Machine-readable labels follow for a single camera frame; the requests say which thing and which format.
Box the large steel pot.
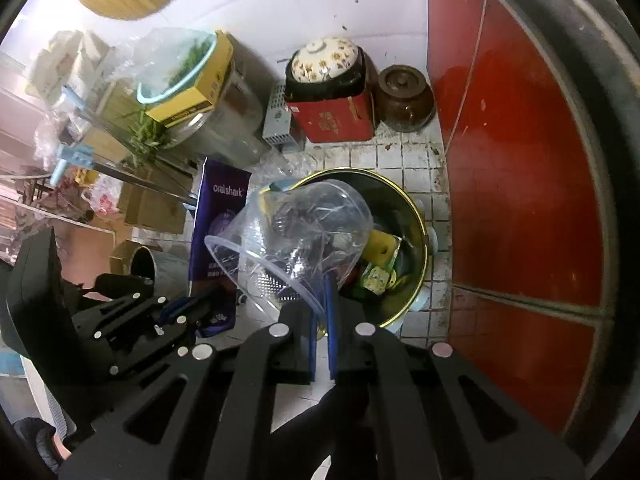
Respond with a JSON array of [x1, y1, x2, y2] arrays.
[[164, 61, 269, 169]]

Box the floral ceramic lid pot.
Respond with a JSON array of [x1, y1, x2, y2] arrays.
[[284, 37, 367, 102]]

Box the grey metal power supply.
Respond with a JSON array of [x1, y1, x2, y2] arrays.
[[262, 81, 304, 153]]

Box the yellow cardboard box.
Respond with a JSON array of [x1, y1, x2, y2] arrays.
[[136, 30, 234, 127]]

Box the teal plastic basket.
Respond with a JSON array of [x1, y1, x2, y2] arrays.
[[132, 27, 217, 105]]

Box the purple oralshark box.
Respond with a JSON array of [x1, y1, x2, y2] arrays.
[[189, 158, 250, 338]]

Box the brown ceramic jar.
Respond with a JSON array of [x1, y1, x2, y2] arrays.
[[374, 64, 435, 133]]

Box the clear plastic cup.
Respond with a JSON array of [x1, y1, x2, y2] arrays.
[[219, 179, 373, 318]]

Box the black gold-rimmed trash bin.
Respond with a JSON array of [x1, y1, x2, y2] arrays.
[[294, 168, 431, 327]]

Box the red cardboard box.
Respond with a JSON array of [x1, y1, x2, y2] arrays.
[[286, 90, 374, 144]]

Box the red cabinet doors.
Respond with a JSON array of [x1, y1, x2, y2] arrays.
[[427, 0, 618, 436]]

